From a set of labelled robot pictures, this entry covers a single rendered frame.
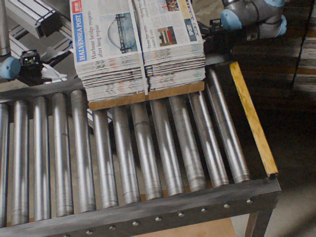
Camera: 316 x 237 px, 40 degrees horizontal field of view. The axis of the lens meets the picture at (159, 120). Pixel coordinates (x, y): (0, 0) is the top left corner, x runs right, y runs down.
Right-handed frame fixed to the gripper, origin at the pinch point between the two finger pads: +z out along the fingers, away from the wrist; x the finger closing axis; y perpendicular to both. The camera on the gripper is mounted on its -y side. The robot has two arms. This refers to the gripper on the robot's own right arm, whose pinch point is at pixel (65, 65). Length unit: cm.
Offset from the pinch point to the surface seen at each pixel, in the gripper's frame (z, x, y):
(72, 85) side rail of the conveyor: 2.5, -12.6, 3.1
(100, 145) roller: 9.9, -38.7, 3.3
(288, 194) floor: 85, -34, -76
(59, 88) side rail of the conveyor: -2.1, -13.0, 3.1
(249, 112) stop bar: 57, -38, 5
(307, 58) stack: 99, 6, -28
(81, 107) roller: 5.1, -22.6, 2.9
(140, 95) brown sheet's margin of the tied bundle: 24.8, -25.5, 7.3
